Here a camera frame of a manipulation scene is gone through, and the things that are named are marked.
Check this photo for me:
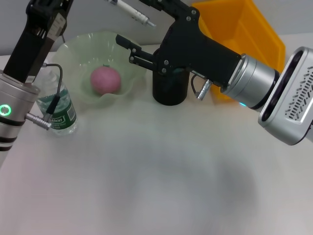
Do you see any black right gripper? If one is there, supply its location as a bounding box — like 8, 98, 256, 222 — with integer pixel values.
115, 0, 247, 87

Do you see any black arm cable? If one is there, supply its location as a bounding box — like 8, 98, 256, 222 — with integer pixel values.
25, 63, 64, 131
190, 72, 214, 101

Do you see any silver grey pen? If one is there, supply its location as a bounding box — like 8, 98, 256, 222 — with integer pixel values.
104, 0, 157, 28

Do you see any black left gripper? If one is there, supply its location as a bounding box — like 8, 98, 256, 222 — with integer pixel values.
3, 0, 74, 84

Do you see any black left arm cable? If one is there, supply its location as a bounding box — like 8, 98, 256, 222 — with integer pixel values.
25, 63, 64, 131

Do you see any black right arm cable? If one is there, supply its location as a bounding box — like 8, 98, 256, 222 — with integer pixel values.
190, 72, 214, 101

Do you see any black mesh pen cup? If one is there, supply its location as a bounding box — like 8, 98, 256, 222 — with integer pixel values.
152, 68, 191, 106

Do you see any clear water bottle green label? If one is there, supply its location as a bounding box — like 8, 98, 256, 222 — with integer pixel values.
36, 69, 79, 137

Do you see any pale green glass fruit plate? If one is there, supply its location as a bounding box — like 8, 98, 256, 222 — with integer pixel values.
52, 31, 148, 110

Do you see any yellow plastic storage bin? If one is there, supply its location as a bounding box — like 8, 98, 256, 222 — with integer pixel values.
192, 0, 286, 101

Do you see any pink peach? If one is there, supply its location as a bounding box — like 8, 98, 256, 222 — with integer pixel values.
90, 66, 122, 96

